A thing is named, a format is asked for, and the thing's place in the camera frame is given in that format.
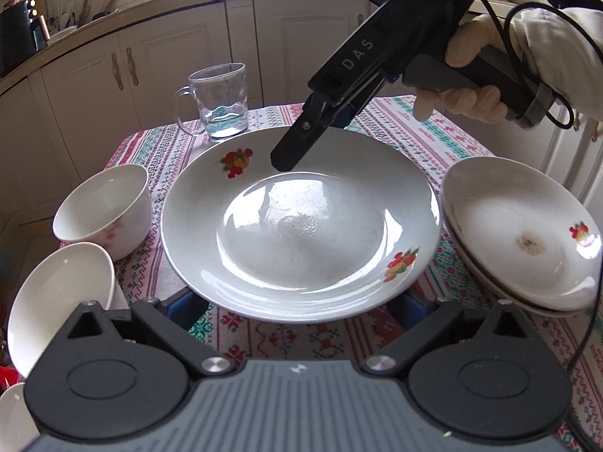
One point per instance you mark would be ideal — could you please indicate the person's right hand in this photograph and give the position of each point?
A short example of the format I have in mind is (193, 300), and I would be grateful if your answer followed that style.
(560, 42)

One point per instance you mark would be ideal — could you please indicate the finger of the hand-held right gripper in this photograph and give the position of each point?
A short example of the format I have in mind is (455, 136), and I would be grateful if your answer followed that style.
(353, 108)
(297, 143)

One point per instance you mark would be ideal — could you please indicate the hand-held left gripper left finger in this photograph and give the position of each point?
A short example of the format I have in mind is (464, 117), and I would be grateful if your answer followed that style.
(181, 310)

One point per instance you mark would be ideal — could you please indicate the beige kitchen countertop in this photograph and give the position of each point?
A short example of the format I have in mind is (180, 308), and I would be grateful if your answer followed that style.
(141, 12)

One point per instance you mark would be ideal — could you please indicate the black air fryer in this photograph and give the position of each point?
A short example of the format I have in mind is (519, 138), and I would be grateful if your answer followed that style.
(16, 37)

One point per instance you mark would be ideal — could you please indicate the stained white fruit print plate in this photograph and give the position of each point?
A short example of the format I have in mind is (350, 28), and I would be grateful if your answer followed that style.
(509, 207)

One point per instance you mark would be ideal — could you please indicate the patterned red green tablecloth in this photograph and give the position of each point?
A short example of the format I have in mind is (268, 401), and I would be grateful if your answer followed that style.
(301, 339)

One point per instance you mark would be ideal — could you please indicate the clear glass mug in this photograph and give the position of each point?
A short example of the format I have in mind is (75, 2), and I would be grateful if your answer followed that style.
(221, 99)

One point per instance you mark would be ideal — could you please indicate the white floral bowl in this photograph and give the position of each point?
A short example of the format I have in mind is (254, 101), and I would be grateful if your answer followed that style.
(14, 419)
(52, 301)
(94, 207)

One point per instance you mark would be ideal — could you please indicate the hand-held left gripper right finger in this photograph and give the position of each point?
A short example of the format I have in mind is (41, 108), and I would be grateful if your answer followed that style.
(414, 313)

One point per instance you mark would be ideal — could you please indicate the wooden kitchen utensils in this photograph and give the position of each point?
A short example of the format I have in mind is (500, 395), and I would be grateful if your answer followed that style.
(85, 9)

